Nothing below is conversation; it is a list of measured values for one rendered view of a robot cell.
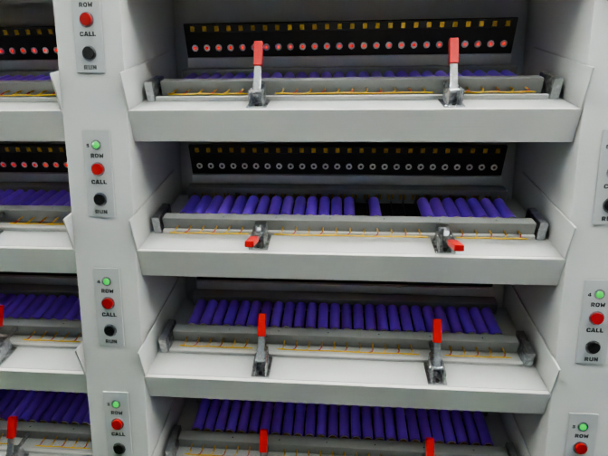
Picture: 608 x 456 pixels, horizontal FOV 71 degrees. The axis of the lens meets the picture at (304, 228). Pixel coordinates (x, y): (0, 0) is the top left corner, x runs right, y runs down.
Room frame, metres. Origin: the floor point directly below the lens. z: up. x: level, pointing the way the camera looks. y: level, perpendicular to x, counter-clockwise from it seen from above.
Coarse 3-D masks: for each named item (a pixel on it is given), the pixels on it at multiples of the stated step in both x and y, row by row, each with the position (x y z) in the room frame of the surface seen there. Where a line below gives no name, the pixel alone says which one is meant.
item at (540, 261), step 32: (160, 192) 0.70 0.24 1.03; (160, 224) 0.65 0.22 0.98; (544, 224) 0.61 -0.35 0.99; (160, 256) 0.61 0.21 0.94; (192, 256) 0.61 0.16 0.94; (224, 256) 0.60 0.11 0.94; (256, 256) 0.60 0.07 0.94; (288, 256) 0.60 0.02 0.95; (320, 256) 0.59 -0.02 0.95; (352, 256) 0.59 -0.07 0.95; (384, 256) 0.59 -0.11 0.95; (416, 256) 0.58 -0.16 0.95; (448, 256) 0.58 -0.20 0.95; (480, 256) 0.58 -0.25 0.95; (512, 256) 0.58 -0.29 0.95; (544, 256) 0.57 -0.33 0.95
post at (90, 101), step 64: (64, 0) 0.62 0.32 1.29; (128, 0) 0.64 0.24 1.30; (64, 64) 0.62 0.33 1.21; (128, 64) 0.63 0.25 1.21; (64, 128) 0.62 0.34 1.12; (128, 128) 0.61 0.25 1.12; (128, 192) 0.61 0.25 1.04; (128, 256) 0.61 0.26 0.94; (128, 320) 0.61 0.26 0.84; (128, 384) 0.61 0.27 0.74
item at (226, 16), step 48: (0, 0) 0.84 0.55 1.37; (48, 0) 0.83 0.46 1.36; (192, 0) 0.81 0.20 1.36; (240, 0) 0.80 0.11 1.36; (288, 0) 0.80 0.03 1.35; (336, 0) 0.79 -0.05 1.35; (384, 0) 0.78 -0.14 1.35; (432, 0) 0.78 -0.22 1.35; (480, 0) 0.77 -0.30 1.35; (288, 144) 0.80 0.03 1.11; (336, 144) 0.79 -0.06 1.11; (384, 144) 0.78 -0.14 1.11; (432, 144) 0.78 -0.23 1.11; (480, 144) 0.77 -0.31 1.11; (192, 288) 0.81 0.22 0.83
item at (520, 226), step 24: (168, 216) 0.66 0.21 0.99; (192, 216) 0.66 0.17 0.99; (216, 216) 0.65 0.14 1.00; (240, 216) 0.65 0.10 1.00; (264, 216) 0.65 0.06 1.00; (288, 216) 0.65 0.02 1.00; (312, 216) 0.65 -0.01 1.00; (336, 216) 0.65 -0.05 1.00; (360, 216) 0.64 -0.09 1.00; (384, 216) 0.64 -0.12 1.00; (408, 216) 0.64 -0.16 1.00
